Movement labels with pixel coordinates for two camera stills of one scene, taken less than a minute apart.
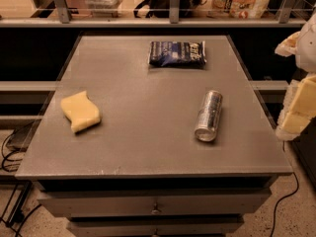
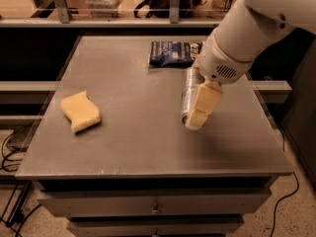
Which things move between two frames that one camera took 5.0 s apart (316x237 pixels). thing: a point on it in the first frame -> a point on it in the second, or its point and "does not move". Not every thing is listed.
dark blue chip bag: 177,53 does not move
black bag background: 158,3 does not move
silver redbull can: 209,116 -> 192,82
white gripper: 308,51 -> 217,64
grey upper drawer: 154,203 does not move
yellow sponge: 81,113 does not move
